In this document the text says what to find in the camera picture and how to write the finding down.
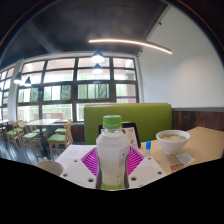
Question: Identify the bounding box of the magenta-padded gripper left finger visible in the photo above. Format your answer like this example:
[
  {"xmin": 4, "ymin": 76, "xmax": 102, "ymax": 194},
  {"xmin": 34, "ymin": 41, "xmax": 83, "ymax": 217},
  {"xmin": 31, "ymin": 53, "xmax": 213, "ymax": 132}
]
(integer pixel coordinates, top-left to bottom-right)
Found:
[{"xmin": 58, "ymin": 146, "xmax": 103, "ymax": 190}]

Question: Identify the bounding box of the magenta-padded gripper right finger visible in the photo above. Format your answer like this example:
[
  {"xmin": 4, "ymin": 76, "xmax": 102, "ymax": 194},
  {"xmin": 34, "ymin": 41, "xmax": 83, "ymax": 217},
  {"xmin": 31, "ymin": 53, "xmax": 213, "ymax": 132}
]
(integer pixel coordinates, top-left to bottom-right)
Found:
[{"xmin": 124, "ymin": 145, "xmax": 168, "ymax": 190}]

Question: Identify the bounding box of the clear green-capped drink bottle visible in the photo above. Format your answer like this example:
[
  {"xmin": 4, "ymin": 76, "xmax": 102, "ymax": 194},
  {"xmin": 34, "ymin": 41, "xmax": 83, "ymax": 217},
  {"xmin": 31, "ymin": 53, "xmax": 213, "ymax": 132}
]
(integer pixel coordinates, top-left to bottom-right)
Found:
[{"xmin": 95, "ymin": 114, "xmax": 131, "ymax": 192}]

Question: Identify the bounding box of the white printed paper sheet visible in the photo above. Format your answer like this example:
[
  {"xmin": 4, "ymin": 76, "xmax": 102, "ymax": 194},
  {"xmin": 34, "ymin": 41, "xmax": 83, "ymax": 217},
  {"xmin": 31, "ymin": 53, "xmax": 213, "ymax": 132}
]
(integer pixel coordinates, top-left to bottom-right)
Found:
[{"xmin": 54, "ymin": 143, "xmax": 98, "ymax": 168}]

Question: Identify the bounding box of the small blue-capped bottle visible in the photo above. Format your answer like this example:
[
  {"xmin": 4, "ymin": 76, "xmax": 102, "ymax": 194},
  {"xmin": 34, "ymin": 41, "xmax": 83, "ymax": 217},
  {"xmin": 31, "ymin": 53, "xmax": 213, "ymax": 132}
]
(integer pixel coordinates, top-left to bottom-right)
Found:
[{"xmin": 144, "ymin": 140, "xmax": 152, "ymax": 158}]

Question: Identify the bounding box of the small pink card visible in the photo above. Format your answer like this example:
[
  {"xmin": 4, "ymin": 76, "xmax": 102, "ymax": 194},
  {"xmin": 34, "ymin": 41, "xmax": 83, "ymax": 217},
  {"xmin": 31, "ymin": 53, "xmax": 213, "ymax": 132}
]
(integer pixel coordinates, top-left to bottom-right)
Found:
[{"xmin": 169, "ymin": 163, "xmax": 185, "ymax": 173}]

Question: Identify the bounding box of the group of green-seated wooden chairs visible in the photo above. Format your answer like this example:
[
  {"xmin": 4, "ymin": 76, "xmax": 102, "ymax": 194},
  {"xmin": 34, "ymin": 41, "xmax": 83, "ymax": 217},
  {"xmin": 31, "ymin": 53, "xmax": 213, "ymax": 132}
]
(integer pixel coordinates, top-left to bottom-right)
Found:
[{"xmin": 0, "ymin": 119, "xmax": 74, "ymax": 162}]

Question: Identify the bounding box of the white ceramic bowl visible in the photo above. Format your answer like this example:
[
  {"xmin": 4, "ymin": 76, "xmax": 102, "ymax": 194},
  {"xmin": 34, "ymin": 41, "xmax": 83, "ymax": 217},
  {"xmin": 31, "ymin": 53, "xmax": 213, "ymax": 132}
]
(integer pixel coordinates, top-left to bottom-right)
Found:
[{"xmin": 155, "ymin": 129, "xmax": 192, "ymax": 156}]

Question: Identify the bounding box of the white receipt slip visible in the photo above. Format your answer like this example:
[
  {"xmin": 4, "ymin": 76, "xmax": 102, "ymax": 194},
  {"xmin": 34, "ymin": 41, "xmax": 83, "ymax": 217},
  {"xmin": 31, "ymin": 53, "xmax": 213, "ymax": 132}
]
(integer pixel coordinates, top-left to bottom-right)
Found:
[{"xmin": 175, "ymin": 152, "xmax": 196, "ymax": 166}]

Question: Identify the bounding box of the green upholstered bench backrest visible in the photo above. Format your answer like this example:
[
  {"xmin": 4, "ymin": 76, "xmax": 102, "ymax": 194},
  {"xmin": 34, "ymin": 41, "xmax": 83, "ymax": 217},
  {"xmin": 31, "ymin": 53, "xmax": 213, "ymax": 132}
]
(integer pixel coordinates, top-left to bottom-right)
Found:
[{"xmin": 83, "ymin": 102, "xmax": 173, "ymax": 146}]

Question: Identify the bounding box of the light wooden dining table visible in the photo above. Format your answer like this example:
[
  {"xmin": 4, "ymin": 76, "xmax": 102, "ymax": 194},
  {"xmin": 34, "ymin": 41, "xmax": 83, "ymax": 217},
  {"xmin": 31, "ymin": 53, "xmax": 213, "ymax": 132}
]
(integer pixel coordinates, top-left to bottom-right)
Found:
[{"xmin": 24, "ymin": 118, "xmax": 63, "ymax": 148}]

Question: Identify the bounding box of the large black-framed window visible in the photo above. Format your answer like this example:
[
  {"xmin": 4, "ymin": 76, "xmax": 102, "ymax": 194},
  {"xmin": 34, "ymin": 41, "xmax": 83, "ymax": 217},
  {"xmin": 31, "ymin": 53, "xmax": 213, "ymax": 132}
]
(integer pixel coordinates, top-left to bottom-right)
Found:
[{"xmin": 0, "ymin": 56, "xmax": 139, "ymax": 123}]

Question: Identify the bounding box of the group of black pendant lamps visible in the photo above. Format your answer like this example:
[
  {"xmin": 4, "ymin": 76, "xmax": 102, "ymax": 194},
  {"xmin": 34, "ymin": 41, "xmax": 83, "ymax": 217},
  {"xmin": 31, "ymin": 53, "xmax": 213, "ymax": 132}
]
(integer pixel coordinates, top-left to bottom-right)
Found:
[{"xmin": 13, "ymin": 50, "xmax": 106, "ymax": 88}]

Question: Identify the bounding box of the curved linear ceiling light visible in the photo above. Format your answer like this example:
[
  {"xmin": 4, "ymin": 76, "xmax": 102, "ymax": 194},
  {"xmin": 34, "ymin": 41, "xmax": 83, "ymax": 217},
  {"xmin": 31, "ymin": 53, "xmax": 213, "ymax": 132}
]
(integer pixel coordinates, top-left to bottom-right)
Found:
[{"xmin": 88, "ymin": 38, "xmax": 173, "ymax": 55}]

